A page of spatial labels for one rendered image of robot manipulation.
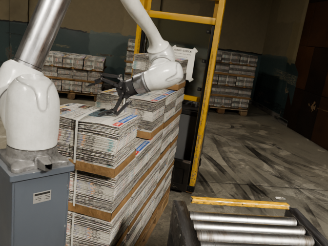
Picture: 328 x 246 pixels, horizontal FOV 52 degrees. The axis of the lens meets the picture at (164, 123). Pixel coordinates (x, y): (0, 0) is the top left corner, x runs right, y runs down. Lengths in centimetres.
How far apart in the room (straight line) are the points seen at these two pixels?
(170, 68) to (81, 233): 88
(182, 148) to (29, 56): 230
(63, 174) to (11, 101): 29
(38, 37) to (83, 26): 723
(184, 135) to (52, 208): 226
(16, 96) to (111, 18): 743
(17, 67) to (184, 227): 80
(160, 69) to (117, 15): 708
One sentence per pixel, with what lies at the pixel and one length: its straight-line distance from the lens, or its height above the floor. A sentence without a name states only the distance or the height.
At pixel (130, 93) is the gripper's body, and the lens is 146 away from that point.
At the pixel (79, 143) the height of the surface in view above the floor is 96.
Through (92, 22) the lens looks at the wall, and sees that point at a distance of 847.
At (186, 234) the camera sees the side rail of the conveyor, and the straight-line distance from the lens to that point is 122.
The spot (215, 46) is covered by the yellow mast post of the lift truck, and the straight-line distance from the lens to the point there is 299.
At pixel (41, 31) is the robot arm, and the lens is 128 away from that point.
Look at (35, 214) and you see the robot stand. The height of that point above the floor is 85.
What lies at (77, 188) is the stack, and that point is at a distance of 161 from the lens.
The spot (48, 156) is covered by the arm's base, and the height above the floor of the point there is 104.
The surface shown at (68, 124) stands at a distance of 149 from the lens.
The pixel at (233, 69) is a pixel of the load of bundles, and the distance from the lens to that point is 714.
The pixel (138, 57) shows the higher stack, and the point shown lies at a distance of 259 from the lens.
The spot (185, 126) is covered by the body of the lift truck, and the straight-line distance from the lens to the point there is 327.
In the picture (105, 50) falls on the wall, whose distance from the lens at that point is 845.
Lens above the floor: 145
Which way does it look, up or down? 14 degrees down
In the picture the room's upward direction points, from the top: 8 degrees clockwise
